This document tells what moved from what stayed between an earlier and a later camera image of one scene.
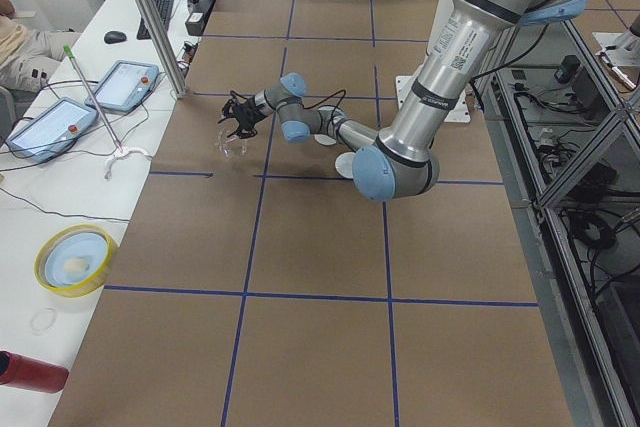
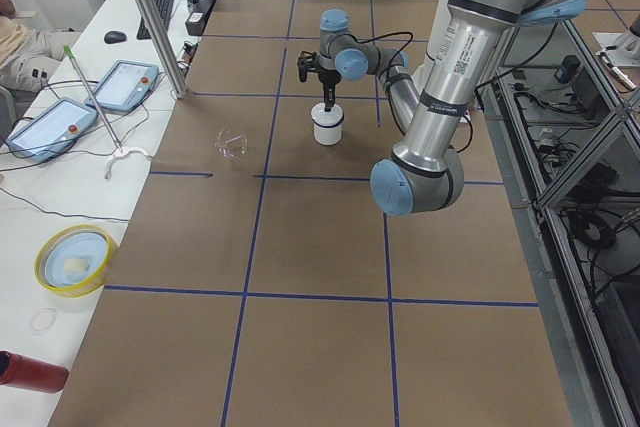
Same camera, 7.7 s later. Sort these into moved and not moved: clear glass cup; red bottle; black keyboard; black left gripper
Moved: black left gripper
Not moved: clear glass cup; black keyboard; red bottle
